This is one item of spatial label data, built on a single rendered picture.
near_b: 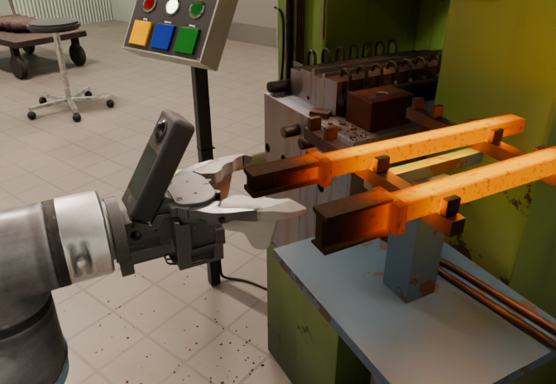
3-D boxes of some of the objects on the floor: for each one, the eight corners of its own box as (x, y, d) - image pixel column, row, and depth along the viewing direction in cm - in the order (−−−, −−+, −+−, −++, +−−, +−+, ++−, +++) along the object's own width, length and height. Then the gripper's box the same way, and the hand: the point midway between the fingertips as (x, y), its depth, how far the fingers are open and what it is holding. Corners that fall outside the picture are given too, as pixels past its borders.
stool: (83, 93, 428) (69, 12, 397) (123, 109, 389) (110, 21, 358) (11, 110, 388) (-12, 21, 357) (47, 131, 349) (25, 33, 318)
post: (211, 286, 196) (189, 7, 147) (208, 280, 199) (184, 6, 151) (220, 283, 198) (202, 7, 149) (217, 278, 201) (197, 5, 152)
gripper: (103, 225, 62) (246, 192, 70) (135, 326, 46) (315, 269, 54) (91, 164, 58) (245, 136, 66) (122, 252, 42) (318, 202, 50)
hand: (278, 175), depth 58 cm, fingers open, 14 cm apart
